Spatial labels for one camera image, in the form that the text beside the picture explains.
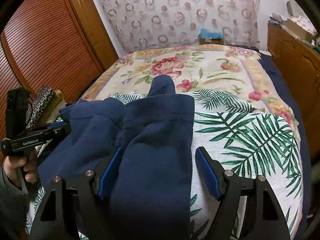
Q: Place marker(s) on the small cardboard box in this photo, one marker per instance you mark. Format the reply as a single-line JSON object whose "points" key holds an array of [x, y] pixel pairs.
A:
{"points": [[210, 41]]}

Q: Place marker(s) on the navy bed sheet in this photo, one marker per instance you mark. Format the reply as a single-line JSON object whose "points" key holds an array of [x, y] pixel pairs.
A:
{"points": [[280, 80]]}

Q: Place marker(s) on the palm leaf print blanket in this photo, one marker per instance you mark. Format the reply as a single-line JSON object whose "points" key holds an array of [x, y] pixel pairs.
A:
{"points": [[250, 140]]}

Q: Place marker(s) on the small grey fan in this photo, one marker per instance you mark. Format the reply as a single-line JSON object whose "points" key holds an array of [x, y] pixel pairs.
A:
{"points": [[289, 7]]}

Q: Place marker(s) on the person's left forearm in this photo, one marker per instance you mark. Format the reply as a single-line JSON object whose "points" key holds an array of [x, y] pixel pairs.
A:
{"points": [[12, 205]]}

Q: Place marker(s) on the circle-patterned sheer curtain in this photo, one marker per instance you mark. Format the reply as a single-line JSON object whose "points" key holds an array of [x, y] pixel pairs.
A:
{"points": [[175, 12]]}

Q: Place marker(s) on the mustard cushion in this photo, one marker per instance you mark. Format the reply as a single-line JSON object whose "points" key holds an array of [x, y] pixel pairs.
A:
{"points": [[57, 95]]}

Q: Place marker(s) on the blue cloth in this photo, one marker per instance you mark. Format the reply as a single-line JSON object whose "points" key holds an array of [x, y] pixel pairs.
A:
{"points": [[210, 32]]}

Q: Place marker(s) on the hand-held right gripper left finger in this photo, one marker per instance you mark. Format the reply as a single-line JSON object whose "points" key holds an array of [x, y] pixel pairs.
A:
{"points": [[110, 172]]}

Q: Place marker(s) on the wooden panel door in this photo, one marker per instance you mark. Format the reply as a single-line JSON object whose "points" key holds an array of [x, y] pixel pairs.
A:
{"points": [[92, 25]]}

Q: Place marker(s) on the navy blue t-shirt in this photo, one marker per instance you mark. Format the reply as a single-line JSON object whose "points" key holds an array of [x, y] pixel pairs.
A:
{"points": [[155, 135]]}

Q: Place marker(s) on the floral bed sheet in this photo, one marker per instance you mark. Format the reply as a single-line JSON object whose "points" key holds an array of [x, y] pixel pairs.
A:
{"points": [[200, 67]]}

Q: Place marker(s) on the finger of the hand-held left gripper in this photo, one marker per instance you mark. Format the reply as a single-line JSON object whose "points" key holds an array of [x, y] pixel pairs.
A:
{"points": [[60, 131]]}

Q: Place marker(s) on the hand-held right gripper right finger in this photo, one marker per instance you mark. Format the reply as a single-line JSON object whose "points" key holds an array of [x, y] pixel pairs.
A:
{"points": [[207, 172]]}

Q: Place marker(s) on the beige pillow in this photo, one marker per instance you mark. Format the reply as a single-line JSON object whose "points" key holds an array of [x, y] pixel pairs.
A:
{"points": [[55, 112]]}

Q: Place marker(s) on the louvered wooden wardrobe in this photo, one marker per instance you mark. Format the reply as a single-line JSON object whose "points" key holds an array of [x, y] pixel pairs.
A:
{"points": [[45, 42]]}

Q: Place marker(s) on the open cardboard box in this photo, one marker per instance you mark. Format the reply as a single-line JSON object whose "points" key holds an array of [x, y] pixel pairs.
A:
{"points": [[295, 30]]}

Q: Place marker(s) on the person's left hand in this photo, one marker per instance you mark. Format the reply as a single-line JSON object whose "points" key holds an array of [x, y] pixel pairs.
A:
{"points": [[15, 163]]}

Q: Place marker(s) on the white spotted cloth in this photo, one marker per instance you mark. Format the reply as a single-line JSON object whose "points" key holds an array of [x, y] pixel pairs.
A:
{"points": [[303, 22]]}

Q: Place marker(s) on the wooden sideboard cabinet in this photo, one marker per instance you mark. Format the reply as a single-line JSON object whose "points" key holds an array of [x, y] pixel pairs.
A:
{"points": [[295, 62]]}

